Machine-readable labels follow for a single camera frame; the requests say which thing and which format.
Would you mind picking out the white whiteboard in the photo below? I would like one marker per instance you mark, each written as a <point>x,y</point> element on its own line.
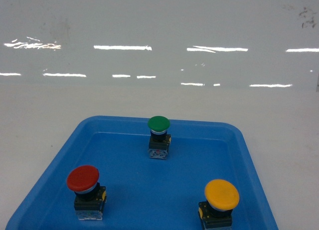
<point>231,44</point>

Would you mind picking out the blue plastic tray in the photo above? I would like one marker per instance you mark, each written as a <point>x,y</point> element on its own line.
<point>145,193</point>

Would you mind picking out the yellow mushroom push button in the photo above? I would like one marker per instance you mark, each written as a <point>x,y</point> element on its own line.
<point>215,213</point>

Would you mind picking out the red mushroom push button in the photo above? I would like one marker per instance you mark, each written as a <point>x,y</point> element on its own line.
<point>90,196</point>

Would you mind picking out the green mushroom push button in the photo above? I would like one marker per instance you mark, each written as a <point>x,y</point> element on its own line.
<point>160,140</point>

